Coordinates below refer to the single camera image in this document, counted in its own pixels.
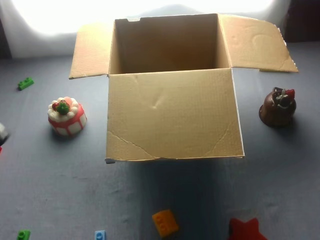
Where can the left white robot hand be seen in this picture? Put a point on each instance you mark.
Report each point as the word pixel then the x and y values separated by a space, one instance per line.
pixel 2 133

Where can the pink strawberry toy cake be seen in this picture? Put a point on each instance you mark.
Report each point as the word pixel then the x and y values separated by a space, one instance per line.
pixel 67 117

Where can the cardboard box with flaps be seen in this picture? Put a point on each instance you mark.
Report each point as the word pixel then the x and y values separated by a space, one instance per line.
pixel 172 112

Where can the chocolate toy cake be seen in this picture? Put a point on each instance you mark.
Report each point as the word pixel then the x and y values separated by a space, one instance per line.
pixel 276 112

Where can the green toy block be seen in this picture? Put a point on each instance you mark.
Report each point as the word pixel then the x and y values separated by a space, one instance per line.
pixel 25 84
pixel 23 235

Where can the grey table cloth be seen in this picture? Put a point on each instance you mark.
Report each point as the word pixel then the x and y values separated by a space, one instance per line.
pixel 62 187

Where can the white backdrop cloth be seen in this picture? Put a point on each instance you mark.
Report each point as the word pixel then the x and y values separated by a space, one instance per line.
pixel 50 37

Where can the blue toy block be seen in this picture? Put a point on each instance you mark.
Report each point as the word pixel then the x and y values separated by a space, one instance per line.
pixel 100 235

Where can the orange toy block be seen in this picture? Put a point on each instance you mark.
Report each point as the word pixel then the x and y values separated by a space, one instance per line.
pixel 165 223

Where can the red star toy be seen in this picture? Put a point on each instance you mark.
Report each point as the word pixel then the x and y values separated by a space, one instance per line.
pixel 246 231

